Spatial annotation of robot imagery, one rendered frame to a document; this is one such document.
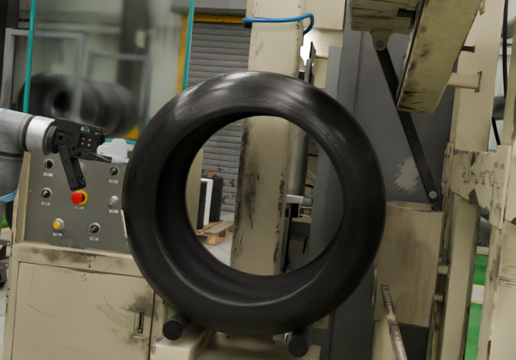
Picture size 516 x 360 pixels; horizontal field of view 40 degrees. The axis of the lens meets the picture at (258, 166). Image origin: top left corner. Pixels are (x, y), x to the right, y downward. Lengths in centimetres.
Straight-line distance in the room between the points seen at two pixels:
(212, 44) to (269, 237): 974
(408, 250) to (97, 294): 109
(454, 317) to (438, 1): 89
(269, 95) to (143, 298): 108
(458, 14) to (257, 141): 75
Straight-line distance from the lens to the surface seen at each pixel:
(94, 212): 244
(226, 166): 1139
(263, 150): 189
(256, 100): 151
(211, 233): 805
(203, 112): 153
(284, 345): 191
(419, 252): 184
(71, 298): 247
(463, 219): 185
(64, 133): 175
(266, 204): 190
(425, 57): 150
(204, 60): 1157
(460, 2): 130
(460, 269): 187
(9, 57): 546
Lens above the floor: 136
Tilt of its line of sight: 3 degrees down
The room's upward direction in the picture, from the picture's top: 5 degrees clockwise
